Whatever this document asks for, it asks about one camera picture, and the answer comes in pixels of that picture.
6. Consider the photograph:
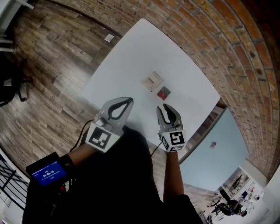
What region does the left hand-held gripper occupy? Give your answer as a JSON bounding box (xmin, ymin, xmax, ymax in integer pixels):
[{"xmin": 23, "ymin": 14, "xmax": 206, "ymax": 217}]
[{"xmin": 85, "ymin": 97, "xmax": 134, "ymax": 153}]

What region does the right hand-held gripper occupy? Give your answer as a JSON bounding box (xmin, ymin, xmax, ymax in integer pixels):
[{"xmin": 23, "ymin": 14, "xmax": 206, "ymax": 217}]
[{"xmin": 156, "ymin": 104, "xmax": 187, "ymax": 153}]

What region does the small red square packet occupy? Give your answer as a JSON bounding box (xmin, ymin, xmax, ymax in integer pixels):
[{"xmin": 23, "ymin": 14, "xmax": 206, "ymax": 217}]
[{"xmin": 156, "ymin": 86, "xmax": 172, "ymax": 101}]

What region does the white sachet packet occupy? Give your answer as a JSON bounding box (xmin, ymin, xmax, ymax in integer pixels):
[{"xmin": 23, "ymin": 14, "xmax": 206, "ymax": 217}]
[{"xmin": 141, "ymin": 70, "xmax": 165, "ymax": 91}]

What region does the person's right forearm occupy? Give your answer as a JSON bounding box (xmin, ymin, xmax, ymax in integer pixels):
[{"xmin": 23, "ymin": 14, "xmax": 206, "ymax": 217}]
[{"xmin": 163, "ymin": 150, "xmax": 186, "ymax": 201}]

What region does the person's left forearm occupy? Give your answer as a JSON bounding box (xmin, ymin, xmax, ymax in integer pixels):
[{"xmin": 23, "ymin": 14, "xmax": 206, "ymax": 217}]
[{"xmin": 65, "ymin": 143, "xmax": 101, "ymax": 162}]

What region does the person's black clothing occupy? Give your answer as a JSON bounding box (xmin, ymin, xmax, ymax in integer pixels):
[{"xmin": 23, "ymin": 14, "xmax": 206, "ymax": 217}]
[{"xmin": 21, "ymin": 126, "xmax": 204, "ymax": 224}]

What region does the black wrist screen device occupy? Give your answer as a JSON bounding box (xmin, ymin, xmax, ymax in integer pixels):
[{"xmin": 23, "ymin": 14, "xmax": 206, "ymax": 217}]
[{"xmin": 25, "ymin": 152, "xmax": 74, "ymax": 187}]

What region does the black mesh office chair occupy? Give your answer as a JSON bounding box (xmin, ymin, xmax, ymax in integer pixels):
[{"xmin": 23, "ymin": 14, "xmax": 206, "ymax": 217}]
[{"xmin": 207, "ymin": 196, "xmax": 241, "ymax": 221}]

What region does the black metal railing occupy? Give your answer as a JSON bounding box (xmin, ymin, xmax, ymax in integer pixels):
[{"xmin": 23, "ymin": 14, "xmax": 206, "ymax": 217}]
[{"xmin": 0, "ymin": 157, "xmax": 29, "ymax": 210}]

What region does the white desk with legs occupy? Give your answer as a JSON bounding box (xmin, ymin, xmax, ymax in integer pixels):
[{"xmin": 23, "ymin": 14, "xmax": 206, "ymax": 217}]
[{"xmin": 0, "ymin": 0, "xmax": 35, "ymax": 52}]

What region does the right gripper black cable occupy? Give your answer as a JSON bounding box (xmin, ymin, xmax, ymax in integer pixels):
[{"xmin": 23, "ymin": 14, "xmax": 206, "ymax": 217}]
[{"xmin": 150, "ymin": 141, "xmax": 164, "ymax": 157}]

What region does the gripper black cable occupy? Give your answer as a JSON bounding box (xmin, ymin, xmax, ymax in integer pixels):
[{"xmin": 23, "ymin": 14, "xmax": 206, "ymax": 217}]
[
  {"xmin": 150, "ymin": 141, "xmax": 164, "ymax": 157},
  {"xmin": 69, "ymin": 119, "xmax": 95, "ymax": 153}
]

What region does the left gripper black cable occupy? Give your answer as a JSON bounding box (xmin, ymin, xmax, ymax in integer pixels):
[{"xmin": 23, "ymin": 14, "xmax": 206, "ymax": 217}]
[{"xmin": 69, "ymin": 119, "xmax": 95, "ymax": 153}]

